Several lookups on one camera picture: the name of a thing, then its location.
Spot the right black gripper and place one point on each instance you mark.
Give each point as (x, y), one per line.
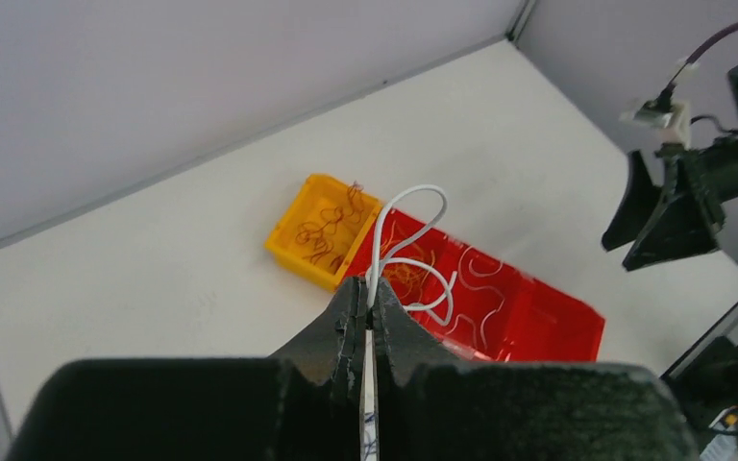
(682, 217)

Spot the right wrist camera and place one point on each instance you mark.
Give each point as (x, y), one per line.
(672, 126)

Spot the red middle bin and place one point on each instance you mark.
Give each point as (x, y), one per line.
(490, 304)

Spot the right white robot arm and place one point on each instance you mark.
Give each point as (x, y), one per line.
(682, 216)

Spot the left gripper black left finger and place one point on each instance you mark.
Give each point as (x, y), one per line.
(302, 402)

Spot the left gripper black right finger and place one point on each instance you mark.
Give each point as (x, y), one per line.
(434, 405)

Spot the yellow plastic bin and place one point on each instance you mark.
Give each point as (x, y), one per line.
(319, 234)

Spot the red front bin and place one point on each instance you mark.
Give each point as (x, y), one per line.
(553, 326)

